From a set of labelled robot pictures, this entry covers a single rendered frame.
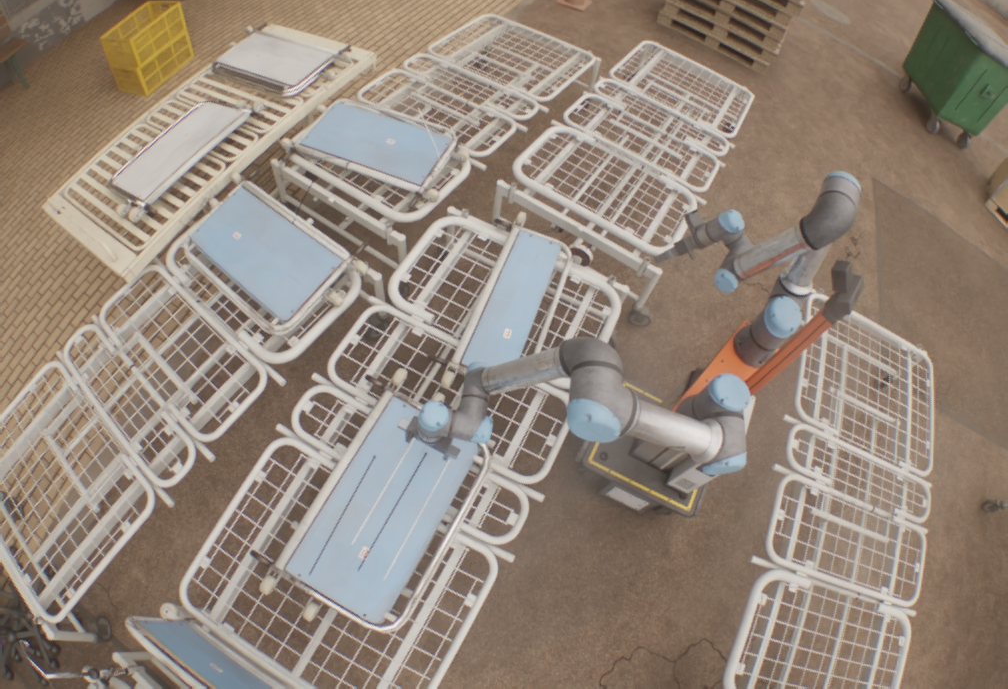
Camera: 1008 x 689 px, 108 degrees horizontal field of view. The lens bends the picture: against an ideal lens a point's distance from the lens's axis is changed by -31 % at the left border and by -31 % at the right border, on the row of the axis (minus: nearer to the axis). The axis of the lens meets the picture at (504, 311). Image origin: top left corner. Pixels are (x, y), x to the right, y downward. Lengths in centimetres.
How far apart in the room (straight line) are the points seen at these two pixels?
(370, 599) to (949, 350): 399
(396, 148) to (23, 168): 330
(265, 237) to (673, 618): 238
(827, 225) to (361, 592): 167
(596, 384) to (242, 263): 160
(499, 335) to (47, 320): 265
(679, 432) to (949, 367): 323
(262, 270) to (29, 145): 333
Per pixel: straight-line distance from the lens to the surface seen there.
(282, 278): 218
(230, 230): 242
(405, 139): 266
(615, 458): 218
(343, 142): 270
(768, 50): 549
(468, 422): 139
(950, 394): 415
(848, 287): 131
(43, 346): 343
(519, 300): 210
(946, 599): 363
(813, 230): 144
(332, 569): 175
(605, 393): 113
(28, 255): 401
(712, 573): 257
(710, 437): 135
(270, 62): 326
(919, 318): 428
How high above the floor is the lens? 228
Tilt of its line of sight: 58 degrees down
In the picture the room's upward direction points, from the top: 12 degrees clockwise
